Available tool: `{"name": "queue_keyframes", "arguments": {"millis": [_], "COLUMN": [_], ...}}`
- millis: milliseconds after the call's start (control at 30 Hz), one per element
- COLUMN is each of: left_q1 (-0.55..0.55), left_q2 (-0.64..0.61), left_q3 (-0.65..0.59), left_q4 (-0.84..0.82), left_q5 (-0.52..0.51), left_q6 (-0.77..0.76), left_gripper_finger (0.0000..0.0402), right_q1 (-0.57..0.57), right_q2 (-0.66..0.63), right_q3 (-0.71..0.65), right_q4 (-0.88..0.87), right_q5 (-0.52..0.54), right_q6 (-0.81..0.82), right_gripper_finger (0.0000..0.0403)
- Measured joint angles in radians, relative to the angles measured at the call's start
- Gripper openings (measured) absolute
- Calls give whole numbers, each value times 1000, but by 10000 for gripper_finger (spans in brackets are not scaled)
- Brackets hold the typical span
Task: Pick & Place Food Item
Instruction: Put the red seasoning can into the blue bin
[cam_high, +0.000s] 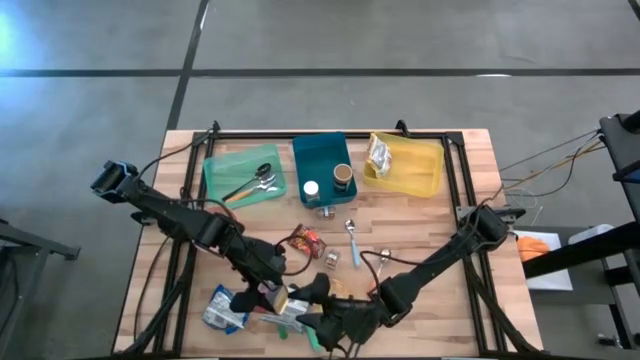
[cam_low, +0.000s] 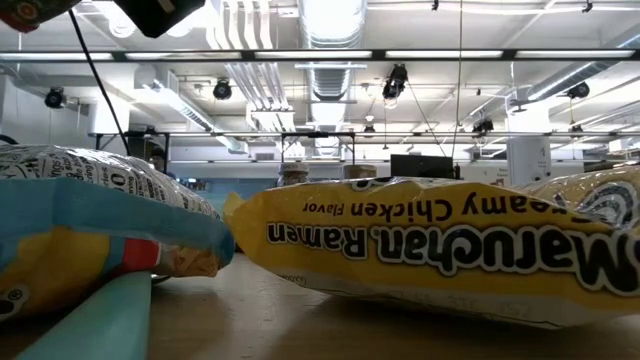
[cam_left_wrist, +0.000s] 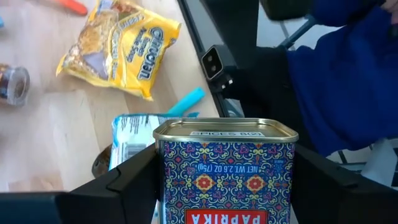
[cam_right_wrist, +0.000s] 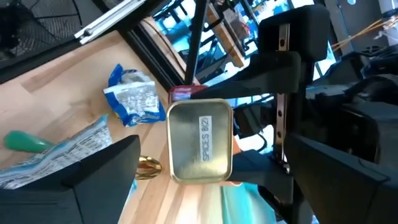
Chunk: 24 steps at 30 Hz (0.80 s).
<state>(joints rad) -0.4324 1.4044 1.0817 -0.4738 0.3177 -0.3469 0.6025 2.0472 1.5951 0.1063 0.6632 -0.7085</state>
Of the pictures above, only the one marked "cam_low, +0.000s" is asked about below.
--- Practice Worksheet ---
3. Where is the white lidded spice jar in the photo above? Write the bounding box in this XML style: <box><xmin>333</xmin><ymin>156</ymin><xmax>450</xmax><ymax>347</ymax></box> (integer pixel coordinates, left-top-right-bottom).
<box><xmin>277</xmin><ymin>160</ymin><xmax>311</xmax><ymax>189</ymax></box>

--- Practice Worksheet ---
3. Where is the furikake jar with tan lid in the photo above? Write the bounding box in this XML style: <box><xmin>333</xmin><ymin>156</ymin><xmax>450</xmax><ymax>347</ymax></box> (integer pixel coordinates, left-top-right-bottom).
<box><xmin>343</xmin><ymin>163</ymin><xmax>378</xmax><ymax>181</ymax></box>

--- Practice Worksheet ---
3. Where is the yellow Maruchan ramen packet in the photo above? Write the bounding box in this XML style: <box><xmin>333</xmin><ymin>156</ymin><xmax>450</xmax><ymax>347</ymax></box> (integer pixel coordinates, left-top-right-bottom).
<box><xmin>222</xmin><ymin>163</ymin><xmax>640</xmax><ymax>331</ymax></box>

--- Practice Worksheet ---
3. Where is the black monitor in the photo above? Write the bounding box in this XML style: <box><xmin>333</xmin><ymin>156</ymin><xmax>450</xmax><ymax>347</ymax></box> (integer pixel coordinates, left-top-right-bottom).
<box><xmin>389</xmin><ymin>153</ymin><xmax>460</xmax><ymax>181</ymax></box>

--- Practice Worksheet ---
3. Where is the person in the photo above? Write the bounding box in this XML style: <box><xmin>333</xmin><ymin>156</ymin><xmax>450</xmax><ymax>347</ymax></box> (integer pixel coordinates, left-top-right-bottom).
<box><xmin>148</xmin><ymin>145</ymin><xmax>176</xmax><ymax>180</ymax></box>

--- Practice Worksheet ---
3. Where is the white column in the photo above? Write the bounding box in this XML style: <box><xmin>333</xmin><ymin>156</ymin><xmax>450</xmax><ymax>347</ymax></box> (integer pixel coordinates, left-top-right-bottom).
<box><xmin>507</xmin><ymin>135</ymin><xmax>554</xmax><ymax>187</ymax></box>

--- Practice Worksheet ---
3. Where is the light blue ramen packet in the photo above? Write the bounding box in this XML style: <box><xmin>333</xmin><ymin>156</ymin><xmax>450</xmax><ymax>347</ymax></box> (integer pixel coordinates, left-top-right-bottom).
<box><xmin>0</xmin><ymin>143</ymin><xmax>236</xmax><ymax>325</ymax></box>

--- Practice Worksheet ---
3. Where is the distant black metal frame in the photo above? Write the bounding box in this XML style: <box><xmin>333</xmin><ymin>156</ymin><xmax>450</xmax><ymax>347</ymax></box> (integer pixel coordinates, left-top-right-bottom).
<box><xmin>89</xmin><ymin>128</ymin><xmax>640</xmax><ymax>189</ymax></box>

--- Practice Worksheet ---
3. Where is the black overhead rail with lights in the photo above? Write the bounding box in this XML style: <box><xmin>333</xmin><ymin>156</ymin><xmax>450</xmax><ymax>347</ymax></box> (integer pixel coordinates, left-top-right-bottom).
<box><xmin>0</xmin><ymin>48</ymin><xmax>640</xmax><ymax>63</ymax></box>

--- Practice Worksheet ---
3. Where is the silver ventilation duct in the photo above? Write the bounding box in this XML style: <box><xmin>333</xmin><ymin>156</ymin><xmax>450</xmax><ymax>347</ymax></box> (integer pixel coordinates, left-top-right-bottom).
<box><xmin>299</xmin><ymin>0</ymin><xmax>369</xmax><ymax>156</ymax></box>

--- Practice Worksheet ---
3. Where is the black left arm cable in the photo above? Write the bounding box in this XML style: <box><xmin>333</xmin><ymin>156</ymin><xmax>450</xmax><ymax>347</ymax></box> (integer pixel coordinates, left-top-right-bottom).
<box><xmin>67</xmin><ymin>8</ymin><xmax>132</xmax><ymax>157</ymax></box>

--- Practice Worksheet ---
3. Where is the teal handled utensil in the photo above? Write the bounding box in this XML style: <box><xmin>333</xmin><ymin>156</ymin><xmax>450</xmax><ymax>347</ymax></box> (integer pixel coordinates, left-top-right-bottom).
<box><xmin>14</xmin><ymin>271</ymin><xmax>154</xmax><ymax>360</ymax></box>

